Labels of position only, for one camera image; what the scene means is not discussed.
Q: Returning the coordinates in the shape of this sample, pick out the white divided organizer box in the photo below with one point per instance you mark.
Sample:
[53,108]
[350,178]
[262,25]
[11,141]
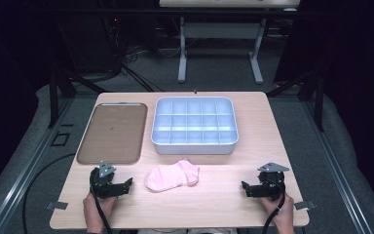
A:
[194,125]

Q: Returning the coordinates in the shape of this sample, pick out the brown tray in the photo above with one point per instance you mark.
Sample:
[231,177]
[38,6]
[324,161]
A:
[113,133]

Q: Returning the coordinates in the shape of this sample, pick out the black metal stand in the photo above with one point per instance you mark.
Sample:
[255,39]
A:
[311,94]
[61,87]

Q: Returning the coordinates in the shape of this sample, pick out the person's right hand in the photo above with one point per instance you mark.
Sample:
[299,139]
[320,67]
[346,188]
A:
[282,214]

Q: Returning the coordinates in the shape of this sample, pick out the person's left hand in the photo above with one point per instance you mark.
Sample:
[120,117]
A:
[94,211]

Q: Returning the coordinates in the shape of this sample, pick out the white desk with metal legs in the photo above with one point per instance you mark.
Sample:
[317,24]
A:
[220,31]

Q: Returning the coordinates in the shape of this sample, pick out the pink sock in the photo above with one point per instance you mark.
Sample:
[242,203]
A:
[170,177]

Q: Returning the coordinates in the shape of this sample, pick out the metal floor rail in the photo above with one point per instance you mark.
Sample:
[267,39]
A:
[26,169]
[337,169]

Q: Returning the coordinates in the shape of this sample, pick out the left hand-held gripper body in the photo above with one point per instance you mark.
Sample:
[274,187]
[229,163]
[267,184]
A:
[105,187]

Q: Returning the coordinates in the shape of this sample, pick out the grey metal table bracket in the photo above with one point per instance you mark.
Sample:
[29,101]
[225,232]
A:
[56,205]
[304,205]

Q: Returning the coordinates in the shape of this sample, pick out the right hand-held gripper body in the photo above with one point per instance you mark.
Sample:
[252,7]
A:
[269,187]

